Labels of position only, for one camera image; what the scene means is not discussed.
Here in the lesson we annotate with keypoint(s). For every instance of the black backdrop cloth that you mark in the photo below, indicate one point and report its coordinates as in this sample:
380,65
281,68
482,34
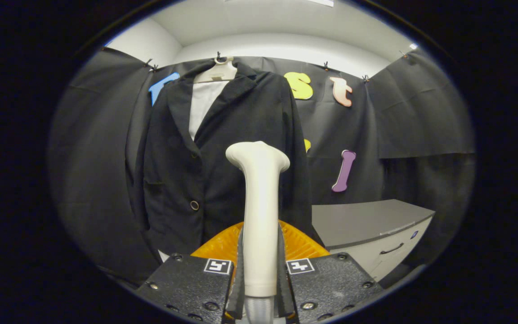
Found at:
421,112

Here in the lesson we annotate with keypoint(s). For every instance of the black suit jacket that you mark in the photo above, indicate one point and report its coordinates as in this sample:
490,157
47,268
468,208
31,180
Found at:
173,180

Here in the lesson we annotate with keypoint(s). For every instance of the white clothes hanger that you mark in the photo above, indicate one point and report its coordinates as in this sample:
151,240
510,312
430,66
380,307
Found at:
218,73

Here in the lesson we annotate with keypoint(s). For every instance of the grey cabinet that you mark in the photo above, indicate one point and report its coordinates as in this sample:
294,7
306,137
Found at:
362,220

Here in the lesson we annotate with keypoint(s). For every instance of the white shirt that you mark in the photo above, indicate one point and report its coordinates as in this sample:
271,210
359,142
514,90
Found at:
203,103

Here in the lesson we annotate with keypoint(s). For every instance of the ceiling light panel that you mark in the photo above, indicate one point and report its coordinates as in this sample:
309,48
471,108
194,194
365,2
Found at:
324,2

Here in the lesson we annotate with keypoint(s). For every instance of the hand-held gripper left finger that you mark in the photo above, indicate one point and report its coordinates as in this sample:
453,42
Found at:
236,297

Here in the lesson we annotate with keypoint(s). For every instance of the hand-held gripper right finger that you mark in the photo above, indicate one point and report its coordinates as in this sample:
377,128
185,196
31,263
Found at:
286,297

